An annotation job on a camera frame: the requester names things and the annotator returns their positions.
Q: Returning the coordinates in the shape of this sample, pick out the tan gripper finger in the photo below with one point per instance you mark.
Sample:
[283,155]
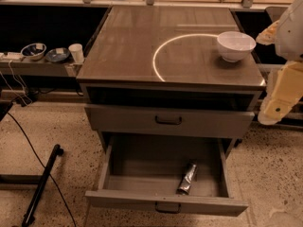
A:
[265,116]
[268,35]

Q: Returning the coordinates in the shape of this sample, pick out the open lower grey drawer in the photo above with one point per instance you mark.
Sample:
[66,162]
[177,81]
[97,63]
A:
[142,172]

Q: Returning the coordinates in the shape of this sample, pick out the white paper cup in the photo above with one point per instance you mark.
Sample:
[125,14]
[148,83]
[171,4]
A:
[76,52]

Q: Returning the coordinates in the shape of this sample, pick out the dark blue bowl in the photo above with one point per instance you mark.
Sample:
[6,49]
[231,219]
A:
[57,55]

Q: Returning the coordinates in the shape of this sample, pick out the white power strip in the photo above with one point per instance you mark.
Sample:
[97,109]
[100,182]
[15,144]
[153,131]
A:
[11,56]

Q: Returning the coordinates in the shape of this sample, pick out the black metal stand leg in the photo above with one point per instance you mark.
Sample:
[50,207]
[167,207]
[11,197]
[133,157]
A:
[29,215]

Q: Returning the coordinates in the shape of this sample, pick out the closed upper grey drawer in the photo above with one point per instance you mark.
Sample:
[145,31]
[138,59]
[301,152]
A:
[168,121]

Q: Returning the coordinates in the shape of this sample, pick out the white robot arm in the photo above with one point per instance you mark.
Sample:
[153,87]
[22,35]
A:
[289,34]

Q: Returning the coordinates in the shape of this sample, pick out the white ceramic bowl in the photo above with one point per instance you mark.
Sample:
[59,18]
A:
[234,46]

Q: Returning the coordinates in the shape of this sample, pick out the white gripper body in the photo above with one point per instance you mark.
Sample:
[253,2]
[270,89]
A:
[291,35]

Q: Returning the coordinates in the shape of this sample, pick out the grey side shelf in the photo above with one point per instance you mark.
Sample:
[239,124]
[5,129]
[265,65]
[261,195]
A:
[39,68]

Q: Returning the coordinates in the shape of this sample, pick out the grey drawer cabinet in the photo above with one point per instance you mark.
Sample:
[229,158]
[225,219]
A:
[167,57]

